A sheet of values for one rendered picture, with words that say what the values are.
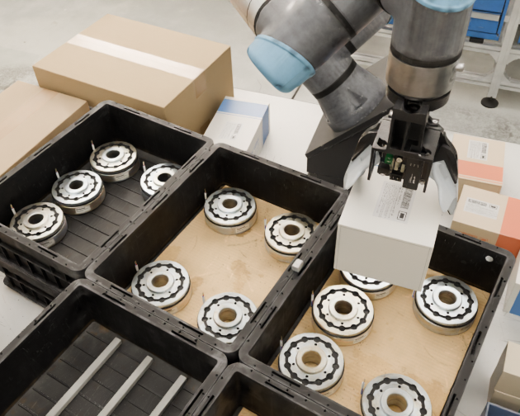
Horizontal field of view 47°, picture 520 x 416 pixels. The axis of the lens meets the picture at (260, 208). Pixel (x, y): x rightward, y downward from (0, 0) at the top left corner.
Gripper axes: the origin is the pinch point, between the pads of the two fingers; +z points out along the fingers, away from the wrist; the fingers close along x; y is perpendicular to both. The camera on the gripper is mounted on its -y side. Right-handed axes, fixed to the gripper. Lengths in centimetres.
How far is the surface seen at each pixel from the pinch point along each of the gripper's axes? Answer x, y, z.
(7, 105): -97, -27, 25
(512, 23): 19, -193, 70
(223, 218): -32.4, -9.4, 24.9
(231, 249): -28.9, -4.8, 27.8
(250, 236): -26.8, -9.2, 27.9
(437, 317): 9.9, -0.3, 24.6
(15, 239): -61, 13, 18
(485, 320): 16.2, 2.9, 17.8
